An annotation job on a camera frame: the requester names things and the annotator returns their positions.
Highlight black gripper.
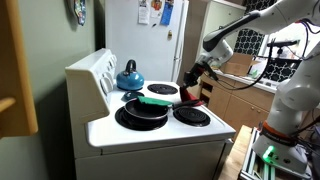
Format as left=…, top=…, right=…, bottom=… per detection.
left=182, top=60, right=211, bottom=90

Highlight red terry towel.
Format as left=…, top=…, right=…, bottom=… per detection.
left=179, top=84, right=205, bottom=108

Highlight small black coil burner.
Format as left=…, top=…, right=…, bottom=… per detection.
left=172, top=106, right=212, bottom=128

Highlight green cloth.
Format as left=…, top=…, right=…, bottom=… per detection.
left=137, top=95, right=174, bottom=108

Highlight cardboard box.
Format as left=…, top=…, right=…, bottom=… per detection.
left=220, top=52, right=262, bottom=77

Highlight black frying pan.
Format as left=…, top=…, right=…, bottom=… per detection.
left=124, top=98, right=203, bottom=121

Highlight wooden kitchen base cabinets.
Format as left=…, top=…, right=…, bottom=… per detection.
left=198, top=71, right=278, bottom=135

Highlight small dark teal dish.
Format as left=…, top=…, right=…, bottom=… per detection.
left=121, top=91, right=145, bottom=103

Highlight white refrigerator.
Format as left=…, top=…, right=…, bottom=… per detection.
left=104, top=0, right=190, bottom=84

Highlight beige tall cabinet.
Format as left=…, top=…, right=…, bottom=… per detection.
left=196, top=0, right=248, bottom=64

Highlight blue paper sheet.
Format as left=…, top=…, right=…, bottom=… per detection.
left=160, top=0, right=175, bottom=27

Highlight small photo paper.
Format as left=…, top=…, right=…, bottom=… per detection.
left=150, top=0, right=164, bottom=18

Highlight white paper note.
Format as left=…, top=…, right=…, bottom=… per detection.
left=138, top=0, right=151, bottom=25

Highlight wooden robot platform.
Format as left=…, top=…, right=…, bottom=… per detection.
left=218, top=124, right=255, bottom=180

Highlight white electric stove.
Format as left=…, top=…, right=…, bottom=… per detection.
left=64, top=48, right=237, bottom=180

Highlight white refrigerator door handle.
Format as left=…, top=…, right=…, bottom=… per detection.
left=171, top=0, right=186, bottom=83

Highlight black cable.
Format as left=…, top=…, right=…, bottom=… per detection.
left=293, top=18, right=320, bottom=62
left=208, top=39, right=276, bottom=92

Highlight blue kettle with black handle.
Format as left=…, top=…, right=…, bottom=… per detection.
left=115, top=59, right=145, bottom=92

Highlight black stereo camera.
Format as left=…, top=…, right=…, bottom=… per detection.
left=266, top=39, right=301, bottom=56

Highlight aluminium frame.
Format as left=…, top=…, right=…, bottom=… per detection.
left=239, top=128, right=315, bottom=180

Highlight colourful decorative wall plate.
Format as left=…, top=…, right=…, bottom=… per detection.
left=73, top=0, right=87, bottom=27

